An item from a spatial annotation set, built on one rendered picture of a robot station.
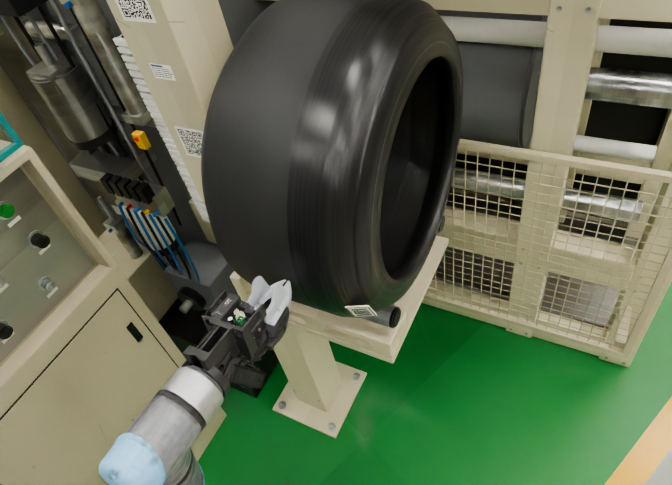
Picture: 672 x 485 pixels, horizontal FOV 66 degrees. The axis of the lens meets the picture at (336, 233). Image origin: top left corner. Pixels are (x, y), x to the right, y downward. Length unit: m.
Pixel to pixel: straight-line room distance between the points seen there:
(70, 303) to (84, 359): 0.15
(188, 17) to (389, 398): 1.48
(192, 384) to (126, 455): 0.11
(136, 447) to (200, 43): 0.65
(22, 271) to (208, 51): 0.65
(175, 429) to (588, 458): 1.52
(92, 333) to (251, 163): 0.80
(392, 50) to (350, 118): 0.12
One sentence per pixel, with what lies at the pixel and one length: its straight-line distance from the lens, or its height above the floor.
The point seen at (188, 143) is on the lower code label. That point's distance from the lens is 1.11.
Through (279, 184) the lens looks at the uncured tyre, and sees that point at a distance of 0.74.
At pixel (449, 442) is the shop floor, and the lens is 1.93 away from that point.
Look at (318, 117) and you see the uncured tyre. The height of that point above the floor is 1.41.
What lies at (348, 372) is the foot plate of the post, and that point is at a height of 0.01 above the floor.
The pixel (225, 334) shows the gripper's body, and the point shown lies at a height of 1.24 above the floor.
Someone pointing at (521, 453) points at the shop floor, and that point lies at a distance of 1.94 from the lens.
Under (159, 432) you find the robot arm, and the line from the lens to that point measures 0.68.
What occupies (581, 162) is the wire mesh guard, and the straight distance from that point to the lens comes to 1.27.
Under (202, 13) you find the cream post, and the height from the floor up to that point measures 1.45.
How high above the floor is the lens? 1.80
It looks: 46 degrees down
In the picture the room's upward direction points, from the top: 13 degrees counter-clockwise
